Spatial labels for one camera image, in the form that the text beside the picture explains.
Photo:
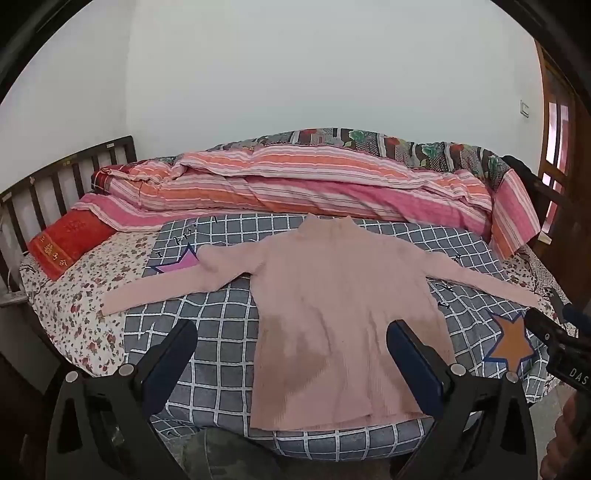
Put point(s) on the person's right hand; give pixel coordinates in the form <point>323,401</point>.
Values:
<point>561,438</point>

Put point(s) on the dark wooden headboard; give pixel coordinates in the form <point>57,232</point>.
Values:
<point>55,177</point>

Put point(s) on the pink orange striped quilt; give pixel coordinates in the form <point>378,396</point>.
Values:
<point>286,189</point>

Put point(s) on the person's camouflage pants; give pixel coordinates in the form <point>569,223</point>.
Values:
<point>226,454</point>

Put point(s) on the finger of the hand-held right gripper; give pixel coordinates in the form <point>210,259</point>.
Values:
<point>542,325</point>

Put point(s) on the pink knit sweater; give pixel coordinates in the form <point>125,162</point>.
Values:
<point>332,300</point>

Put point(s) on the grey checked blanket with stars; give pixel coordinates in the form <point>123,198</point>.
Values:
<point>221,323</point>

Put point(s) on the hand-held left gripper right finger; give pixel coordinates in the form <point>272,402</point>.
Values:
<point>418,369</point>

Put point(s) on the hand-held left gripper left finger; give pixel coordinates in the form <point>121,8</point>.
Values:
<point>162,369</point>

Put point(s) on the brown wooden door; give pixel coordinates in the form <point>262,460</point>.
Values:
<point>561,138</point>

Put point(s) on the red pillow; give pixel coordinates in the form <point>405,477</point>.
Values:
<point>64,240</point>

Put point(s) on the floral bedsheet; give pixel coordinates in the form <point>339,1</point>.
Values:
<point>69,300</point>

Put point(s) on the white wall switch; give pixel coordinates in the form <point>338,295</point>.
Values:
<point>524,109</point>

